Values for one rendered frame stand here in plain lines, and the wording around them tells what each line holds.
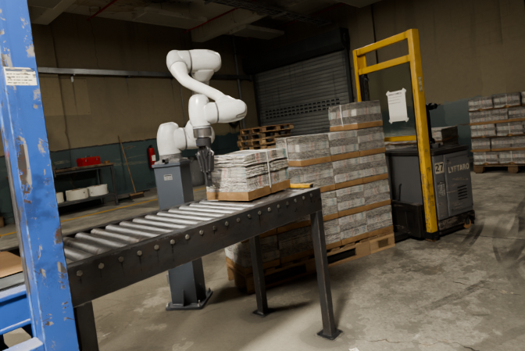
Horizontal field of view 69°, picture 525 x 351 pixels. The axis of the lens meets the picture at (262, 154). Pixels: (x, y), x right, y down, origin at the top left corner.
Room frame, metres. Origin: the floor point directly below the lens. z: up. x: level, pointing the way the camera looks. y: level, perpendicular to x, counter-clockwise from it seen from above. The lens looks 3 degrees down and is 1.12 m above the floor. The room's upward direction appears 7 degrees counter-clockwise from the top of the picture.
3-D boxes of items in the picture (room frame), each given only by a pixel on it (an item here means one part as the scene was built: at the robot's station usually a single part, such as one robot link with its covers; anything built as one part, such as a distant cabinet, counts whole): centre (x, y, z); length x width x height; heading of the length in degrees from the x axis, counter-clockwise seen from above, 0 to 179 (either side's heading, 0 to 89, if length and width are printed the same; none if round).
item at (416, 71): (3.34, -1.39, 0.97); 0.09 x 0.09 x 1.75; 27
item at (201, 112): (1.89, 0.27, 1.27); 0.13 x 0.11 x 0.16; 112
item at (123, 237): (1.50, 0.60, 0.77); 0.47 x 0.05 x 0.05; 46
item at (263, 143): (9.92, -0.15, 0.65); 1.33 x 0.94 x 1.30; 140
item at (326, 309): (2.03, -0.25, 0.34); 0.06 x 0.06 x 0.68; 46
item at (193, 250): (1.57, 0.19, 0.74); 1.34 x 0.05 x 0.12; 136
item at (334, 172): (3.10, -0.21, 0.42); 1.17 x 0.39 x 0.83; 117
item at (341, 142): (3.30, -0.59, 0.95); 0.38 x 0.29 x 0.23; 27
